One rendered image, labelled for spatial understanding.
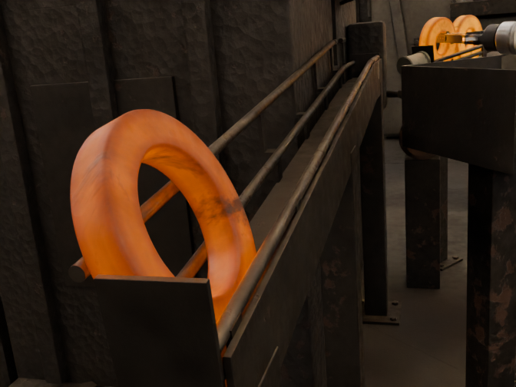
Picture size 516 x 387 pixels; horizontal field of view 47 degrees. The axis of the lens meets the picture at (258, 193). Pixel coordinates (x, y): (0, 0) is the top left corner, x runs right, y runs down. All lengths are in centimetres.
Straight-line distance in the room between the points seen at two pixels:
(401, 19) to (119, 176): 385
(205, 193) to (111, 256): 15
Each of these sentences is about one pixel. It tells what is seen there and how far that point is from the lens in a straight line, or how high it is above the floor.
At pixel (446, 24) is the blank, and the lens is 196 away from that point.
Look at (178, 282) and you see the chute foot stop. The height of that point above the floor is 65.
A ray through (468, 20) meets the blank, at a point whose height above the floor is 78.
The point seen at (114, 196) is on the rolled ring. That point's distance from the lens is 38.
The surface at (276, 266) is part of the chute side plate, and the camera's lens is 47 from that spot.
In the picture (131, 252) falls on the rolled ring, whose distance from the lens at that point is 37.
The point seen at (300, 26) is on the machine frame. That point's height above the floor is 80.
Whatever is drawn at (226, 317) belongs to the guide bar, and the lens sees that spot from 39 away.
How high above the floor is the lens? 79
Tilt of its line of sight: 15 degrees down
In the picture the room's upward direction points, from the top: 5 degrees counter-clockwise
